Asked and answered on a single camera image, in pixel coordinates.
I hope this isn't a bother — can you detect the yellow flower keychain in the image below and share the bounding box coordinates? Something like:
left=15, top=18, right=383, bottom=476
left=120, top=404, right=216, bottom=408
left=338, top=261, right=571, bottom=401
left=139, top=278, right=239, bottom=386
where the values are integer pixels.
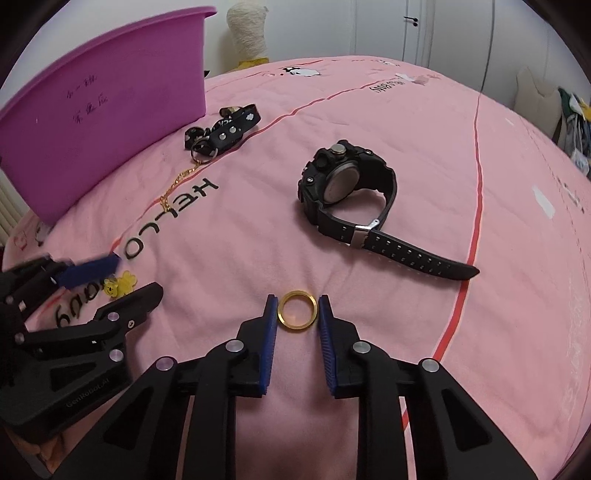
left=103, top=271, right=137, bottom=300

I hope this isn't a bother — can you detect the gold ring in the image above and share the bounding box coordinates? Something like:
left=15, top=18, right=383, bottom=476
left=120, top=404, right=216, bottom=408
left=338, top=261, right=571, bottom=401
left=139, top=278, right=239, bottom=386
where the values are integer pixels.
left=276, top=289, right=320, bottom=331

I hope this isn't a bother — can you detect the beige striped cushion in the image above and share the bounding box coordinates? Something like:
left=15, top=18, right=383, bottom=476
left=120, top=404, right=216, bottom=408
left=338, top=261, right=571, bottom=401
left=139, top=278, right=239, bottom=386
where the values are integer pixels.
left=0, top=171, right=29, bottom=246

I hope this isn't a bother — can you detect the purple plastic tub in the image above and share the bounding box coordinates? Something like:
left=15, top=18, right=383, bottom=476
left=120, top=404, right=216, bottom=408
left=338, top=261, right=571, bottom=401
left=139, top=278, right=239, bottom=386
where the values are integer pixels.
left=1, top=6, right=216, bottom=224

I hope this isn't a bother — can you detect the pink bed quilt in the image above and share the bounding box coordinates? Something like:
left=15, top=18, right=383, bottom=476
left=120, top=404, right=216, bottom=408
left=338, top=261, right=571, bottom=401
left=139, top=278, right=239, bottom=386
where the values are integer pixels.
left=2, top=55, right=591, bottom=480

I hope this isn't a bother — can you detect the black digital wristwatch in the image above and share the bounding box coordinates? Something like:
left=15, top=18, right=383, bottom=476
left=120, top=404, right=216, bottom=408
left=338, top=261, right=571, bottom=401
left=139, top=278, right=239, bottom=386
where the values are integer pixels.
left=296, top=139, right=482, bottom=281

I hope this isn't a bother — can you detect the clothes pile on chair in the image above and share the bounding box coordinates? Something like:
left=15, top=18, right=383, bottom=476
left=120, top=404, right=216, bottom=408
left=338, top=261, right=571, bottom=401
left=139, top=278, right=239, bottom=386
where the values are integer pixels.
left=558, top=87, right=590, bottom=179

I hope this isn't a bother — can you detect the beige chair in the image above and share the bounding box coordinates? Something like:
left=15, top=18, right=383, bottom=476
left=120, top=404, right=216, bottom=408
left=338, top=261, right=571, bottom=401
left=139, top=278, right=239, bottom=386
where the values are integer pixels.
left=513, top=67, right=562, bottom=138

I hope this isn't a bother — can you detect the alpaca plush toy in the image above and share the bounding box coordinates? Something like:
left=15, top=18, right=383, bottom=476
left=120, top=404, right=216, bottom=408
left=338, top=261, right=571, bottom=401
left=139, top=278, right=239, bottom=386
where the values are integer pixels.
left=226, top=1, right=270, bottom=70

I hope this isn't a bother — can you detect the gold chain necklace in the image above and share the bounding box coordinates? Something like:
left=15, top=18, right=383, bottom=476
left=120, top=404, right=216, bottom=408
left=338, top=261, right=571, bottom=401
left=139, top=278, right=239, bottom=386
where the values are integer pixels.
left=158, top=156, right=205, bottom=214

